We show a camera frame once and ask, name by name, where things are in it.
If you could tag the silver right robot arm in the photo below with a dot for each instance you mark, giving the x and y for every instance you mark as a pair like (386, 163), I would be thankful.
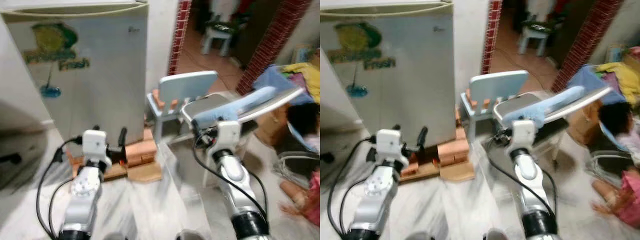
(527, 175)
(235, 180)

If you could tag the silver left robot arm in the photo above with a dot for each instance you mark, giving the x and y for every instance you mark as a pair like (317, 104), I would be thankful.
(375, 195)
(82, 195)

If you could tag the child in pink dress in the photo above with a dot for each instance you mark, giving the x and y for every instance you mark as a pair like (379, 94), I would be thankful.
(312, 197)
(627, 197)

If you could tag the yellow cloth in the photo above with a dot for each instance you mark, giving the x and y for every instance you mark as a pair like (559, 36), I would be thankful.
(622, 77)
(310, 77)

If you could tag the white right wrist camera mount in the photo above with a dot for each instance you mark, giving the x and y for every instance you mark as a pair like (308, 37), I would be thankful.
(227, 137)
(522, 136)

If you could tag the brown cardboard piece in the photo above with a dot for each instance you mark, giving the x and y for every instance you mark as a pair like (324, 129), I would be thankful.
(145, 172)
(457, 171)

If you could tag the light blue cloth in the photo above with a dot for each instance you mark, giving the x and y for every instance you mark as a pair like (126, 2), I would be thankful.
(245, 105)
(555, 104)

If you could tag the dark haired child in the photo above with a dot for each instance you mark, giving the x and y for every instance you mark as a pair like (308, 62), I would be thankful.
(302, 120)
(615, 120)

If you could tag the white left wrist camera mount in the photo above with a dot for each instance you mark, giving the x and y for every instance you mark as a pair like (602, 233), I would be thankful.
(94, 145)
(389, 145)

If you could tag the wide red brick pillar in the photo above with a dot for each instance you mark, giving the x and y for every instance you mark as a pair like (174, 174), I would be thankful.
(587, 42)
(272, 45)

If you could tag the brown paper bag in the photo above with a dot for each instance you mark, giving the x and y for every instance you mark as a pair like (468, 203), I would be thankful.
(272, 125)
(585, 122)

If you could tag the blue fabric bag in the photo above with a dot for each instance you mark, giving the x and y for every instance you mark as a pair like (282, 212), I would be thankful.
(270, 80)
(585, 80)

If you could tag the narrow red brick pillar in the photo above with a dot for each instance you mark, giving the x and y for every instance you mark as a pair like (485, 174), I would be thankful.
(179, 35)
(491, 35)

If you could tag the white metal frame chair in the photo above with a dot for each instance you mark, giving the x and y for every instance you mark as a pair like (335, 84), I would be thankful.
(520, 104)
(210, 105)

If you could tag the white plastic stool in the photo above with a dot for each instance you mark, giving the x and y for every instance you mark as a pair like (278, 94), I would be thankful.
(532, 37)
(217, 37)

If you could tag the light blue plastic chair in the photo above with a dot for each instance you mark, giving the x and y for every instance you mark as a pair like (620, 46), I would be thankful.
(500, 85)
(187, 85)

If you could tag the white mini fridge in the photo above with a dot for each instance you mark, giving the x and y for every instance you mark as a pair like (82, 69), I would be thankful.
(100, 100)
(415, 100)

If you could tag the baby bouncer seat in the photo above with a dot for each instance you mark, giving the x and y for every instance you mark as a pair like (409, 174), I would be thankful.
(607, 162)
(295, 165)

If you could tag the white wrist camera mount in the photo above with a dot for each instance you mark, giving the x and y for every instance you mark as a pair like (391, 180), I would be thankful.
(389, 145)
(522, 136)
(94, 145)
(227, 137)

